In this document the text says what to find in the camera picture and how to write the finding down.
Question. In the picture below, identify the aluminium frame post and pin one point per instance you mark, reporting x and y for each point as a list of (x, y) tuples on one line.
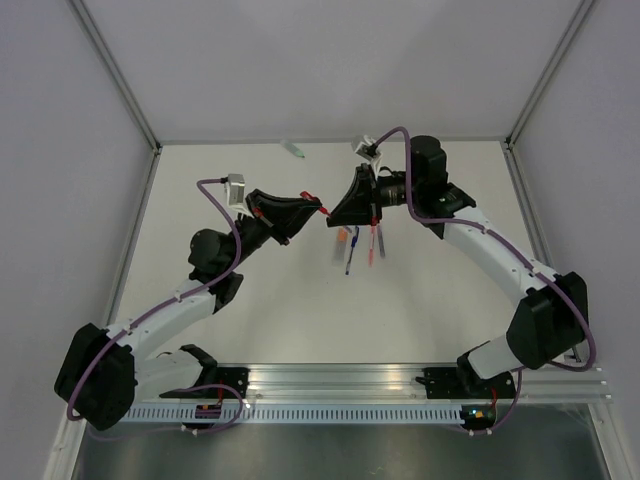
[(571, 32), (96, 39)]

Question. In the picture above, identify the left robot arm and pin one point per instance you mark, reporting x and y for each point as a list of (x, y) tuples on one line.
[(107, 370)]

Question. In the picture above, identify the aluminium mounting rail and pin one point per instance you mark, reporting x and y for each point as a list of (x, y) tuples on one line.
[(404, 382)]

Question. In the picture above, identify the left aluminium frame post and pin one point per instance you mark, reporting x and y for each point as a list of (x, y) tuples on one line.
[(96, 39)]

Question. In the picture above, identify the white slotted cable duct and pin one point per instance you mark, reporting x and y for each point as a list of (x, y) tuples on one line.
[(295, 414)]

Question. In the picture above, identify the green highlighter pen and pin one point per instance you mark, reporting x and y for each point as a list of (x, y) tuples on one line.
[(292, 149)]

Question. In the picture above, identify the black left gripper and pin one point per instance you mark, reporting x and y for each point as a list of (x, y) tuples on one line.
[(281, 219)]

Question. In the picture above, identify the orange highlighter pen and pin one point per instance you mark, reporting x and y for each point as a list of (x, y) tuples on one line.
[(340, 245)]

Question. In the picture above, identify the blue gel pen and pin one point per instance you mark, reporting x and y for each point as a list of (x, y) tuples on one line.
[(353, 244)]

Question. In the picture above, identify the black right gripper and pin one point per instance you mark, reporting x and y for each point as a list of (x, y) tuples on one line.
[(361, 201)]

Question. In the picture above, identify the right aluminium frame post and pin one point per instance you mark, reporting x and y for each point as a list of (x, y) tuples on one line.
[(571, 32)]

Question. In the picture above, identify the purple grey marker pen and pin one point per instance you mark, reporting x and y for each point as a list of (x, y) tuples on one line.
[(381, 243)]

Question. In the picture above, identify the red pen cap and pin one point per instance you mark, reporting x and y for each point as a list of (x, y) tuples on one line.
[(306, 195)]

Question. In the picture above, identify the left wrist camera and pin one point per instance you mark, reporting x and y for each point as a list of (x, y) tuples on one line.
[(235, 193)]

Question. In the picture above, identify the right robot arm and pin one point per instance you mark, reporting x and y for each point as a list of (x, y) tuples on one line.
[(550, 323)]

